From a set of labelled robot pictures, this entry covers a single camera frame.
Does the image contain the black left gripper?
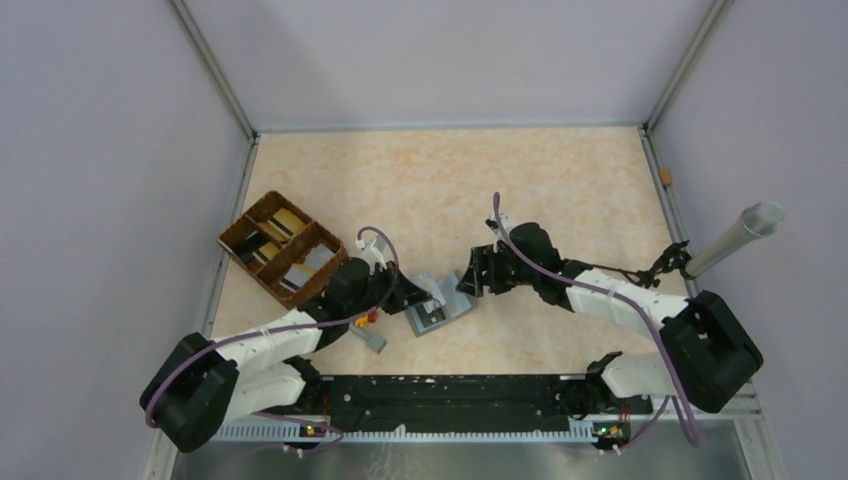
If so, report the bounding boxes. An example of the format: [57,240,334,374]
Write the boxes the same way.
[346,260,433,317]

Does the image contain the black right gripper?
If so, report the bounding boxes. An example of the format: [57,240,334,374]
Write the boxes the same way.
[457,241,539,297]

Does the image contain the grey card holder wallet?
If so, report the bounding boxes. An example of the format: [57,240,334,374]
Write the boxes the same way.
[405,270,477,337]

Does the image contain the black VIP credit card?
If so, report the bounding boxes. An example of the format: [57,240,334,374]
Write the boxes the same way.
[416,308,446,330]

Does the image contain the brown woven divided basket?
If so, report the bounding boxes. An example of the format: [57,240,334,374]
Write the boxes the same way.
[218,190,348,309]

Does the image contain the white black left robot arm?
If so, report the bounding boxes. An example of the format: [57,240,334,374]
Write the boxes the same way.
[139,258,432,453]

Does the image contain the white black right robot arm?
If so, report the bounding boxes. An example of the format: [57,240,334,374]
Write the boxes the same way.
[456,221,764,413]

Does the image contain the gold card in basket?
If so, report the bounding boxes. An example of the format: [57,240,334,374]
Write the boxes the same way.
[259,208,307,243]

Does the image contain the black shiny credit card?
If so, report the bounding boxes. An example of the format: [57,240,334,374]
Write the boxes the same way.
[232,232,279,265]

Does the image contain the grey plastic toy bolt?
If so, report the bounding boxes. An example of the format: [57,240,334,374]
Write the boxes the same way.
[349,325,387,354]

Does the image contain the silver metal tube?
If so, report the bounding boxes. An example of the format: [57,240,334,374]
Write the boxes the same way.
[683,201,785,279]

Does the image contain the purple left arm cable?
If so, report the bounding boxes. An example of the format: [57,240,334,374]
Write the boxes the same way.
[142,226,400,429]

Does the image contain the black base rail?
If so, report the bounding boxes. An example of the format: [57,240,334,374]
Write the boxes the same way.
[267,374,653,433]

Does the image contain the black clamp bracket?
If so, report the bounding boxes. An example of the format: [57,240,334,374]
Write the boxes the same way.
[592,240,692,289]

